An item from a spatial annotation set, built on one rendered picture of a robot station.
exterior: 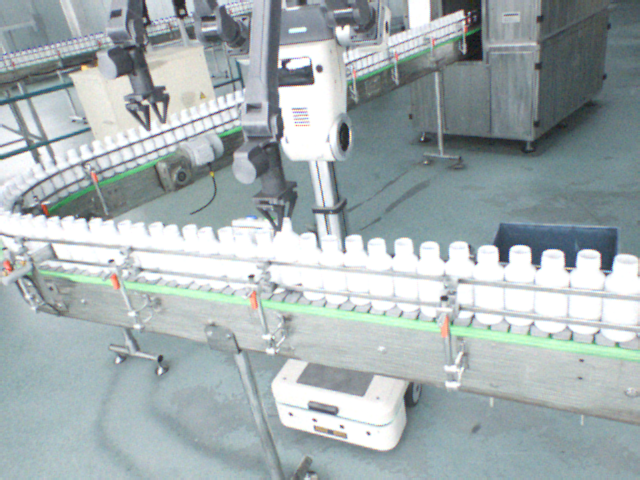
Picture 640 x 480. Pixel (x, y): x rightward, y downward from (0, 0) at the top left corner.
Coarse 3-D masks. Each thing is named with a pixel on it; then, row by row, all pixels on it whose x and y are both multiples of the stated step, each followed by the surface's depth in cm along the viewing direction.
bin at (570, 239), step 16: (512, 224) 157; (528, 224) 155; (544, 224) 153; (560, 224) 151; (496, 240) 154; (512, 240) 160; (528, 240) 158; (544, 240) 156; (560, 240) 154; (576, 240) 152; (592, 240) 150; (608, 240) 148; (576, 256) 154; (608, 256) 150
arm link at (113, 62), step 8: (128, 24) 132; (136, 24) 132; (136, 32) 132; (144, 32) 135; (112, 40) 136; (136, 40) 133; (144, 40) 136; (112, 48) 130; (120, 48) 132; (104, 56) 129; (112, 56) 130; (120, 56) 132; (128, 56) 133; (104, 64) 131; (112, 64) 130; (120, 64) 131; (128, 64) 133; (104, 72) 132; (112, 72) 131; (120, 72) 132; (128, 72) 135
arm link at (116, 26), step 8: (112, 0) 134; (120, 0) 133; (128, 0) 132; (136, 0) 135; (112, 8) 134; (120, 8) 132; (128, 8) 132; (136, 8) 134; (112, 16) 134; (120, 16) 134; (128, 16) 132; (136, 16) 134; (112, 24) 133; (120, 24) 131; (112, 32) 133; (120, 32) 132; (128, 32) 132; (120, 40) 135
